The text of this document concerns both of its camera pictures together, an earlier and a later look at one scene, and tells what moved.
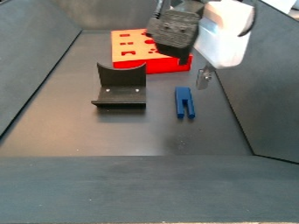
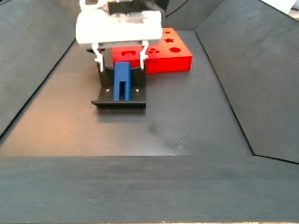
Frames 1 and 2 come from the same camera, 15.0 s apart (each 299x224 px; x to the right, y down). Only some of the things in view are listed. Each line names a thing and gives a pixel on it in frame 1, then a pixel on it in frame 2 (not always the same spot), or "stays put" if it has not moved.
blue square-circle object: (183, 100) -> (121, 75)
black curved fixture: (123, 87) stays put
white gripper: (220, 36) -> (97, 26)
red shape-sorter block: (135, 48) stays put
